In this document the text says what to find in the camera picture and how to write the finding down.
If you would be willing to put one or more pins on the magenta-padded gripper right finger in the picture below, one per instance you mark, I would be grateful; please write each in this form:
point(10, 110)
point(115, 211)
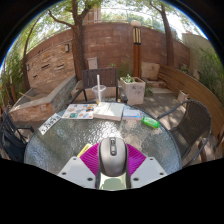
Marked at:
point(138, 161)

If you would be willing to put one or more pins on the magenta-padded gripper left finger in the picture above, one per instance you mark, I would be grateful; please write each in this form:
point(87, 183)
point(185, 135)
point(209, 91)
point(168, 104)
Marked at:
point(87, 161)

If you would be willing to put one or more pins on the grey and black computer mouse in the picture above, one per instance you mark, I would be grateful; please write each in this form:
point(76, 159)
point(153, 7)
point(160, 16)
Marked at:
point(113, 161)

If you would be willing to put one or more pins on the small green packet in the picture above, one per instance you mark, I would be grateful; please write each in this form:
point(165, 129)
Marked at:
point(151, 122)

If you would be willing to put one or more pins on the blue book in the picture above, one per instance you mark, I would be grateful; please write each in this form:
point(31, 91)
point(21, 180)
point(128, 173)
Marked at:
point(132, 114)

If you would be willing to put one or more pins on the black and white printed sheet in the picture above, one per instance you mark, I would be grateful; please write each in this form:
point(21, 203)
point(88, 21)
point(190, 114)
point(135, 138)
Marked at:
point(50, 124)

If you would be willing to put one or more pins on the white book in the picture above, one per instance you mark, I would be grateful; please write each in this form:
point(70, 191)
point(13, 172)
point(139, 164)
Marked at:
point(109, 111)

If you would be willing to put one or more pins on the dark wicker chair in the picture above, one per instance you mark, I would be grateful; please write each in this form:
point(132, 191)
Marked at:
point(193, 125)

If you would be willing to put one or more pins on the clear plastic cup with straw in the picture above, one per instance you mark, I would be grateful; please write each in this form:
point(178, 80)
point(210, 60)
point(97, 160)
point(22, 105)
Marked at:
point(99, 93)

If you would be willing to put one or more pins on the concrete planter with plant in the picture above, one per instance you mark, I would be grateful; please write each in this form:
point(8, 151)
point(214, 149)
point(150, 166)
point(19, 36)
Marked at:
point(134, 90)

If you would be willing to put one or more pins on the dark wooden slatted chair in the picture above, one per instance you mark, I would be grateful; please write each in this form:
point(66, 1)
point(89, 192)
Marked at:
point(108, 77)

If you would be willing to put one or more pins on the beige stone block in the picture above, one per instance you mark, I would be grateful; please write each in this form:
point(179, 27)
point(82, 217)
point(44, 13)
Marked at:
point(150, 70)

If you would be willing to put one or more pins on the thick tree trunk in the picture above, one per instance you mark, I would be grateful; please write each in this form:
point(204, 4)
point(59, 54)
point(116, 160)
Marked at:
point(77, 50)

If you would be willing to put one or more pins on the slim tree trunk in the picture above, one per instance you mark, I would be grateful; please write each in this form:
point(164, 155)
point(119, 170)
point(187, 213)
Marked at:
point(168, 40)

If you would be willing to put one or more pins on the grey wall utility box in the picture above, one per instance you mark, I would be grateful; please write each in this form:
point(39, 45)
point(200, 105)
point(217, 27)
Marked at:
point(92, 63)

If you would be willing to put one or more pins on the wall lamp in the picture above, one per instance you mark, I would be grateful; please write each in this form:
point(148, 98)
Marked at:
point(28, 67)
point(67, 48)

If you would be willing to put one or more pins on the wooden garden lamp post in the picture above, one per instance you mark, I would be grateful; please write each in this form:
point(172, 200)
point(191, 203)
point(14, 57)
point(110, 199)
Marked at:
point(136, 50)

